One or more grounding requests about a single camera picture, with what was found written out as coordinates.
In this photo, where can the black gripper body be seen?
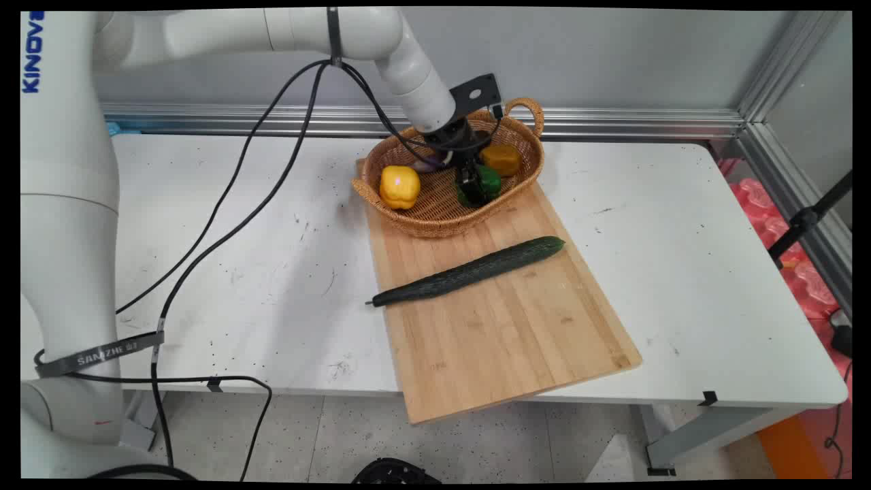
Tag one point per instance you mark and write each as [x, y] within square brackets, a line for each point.
[454, 135]

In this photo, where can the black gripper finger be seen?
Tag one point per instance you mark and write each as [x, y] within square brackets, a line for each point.
[479, 185]
[464, 178]

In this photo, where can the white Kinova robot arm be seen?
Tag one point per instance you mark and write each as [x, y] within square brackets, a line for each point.
[68, 204]

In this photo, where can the green bell pepper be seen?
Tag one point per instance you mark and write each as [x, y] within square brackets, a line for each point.
[491, 182]

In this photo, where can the orange bell pepper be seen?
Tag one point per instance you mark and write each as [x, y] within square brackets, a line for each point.
[502, 159]

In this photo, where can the purple eggplant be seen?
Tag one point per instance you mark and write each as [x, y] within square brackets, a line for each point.
[429, 162]

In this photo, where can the woven wicker basket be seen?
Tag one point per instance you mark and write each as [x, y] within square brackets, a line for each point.
[435, 211]

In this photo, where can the yellow bell pepper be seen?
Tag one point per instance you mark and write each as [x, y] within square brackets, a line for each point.
[399, 186]

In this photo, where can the dark green cucumber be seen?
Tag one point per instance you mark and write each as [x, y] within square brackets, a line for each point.
[469, 272]

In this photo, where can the wooden cutting board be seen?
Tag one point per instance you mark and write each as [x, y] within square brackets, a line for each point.
[503, 327]

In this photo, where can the black round floor object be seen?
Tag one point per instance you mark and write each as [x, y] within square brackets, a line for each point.
[395, 471]

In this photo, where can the black tripod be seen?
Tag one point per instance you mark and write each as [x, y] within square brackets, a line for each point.
[806, 219]

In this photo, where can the blue tape piece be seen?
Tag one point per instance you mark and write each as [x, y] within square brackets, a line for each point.
[119, 128]

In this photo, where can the grey table leg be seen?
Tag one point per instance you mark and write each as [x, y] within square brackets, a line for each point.
[708, 432]

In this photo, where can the pink plastic packaging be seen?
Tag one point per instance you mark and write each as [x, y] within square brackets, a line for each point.
[806, 279]

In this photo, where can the black floor device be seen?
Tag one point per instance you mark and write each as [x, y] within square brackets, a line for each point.
[844, 337]

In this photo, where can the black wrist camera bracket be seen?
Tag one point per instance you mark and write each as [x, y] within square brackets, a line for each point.
[476, 92]

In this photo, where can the horizontal aluminium frame rail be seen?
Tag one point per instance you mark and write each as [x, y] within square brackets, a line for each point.
[612, 122]

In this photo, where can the slanted aluminium frame rail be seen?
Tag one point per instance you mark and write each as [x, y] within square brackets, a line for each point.
[782, 150]

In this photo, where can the grey table leg bracket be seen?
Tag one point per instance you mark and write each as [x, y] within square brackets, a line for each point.
[139, 422]

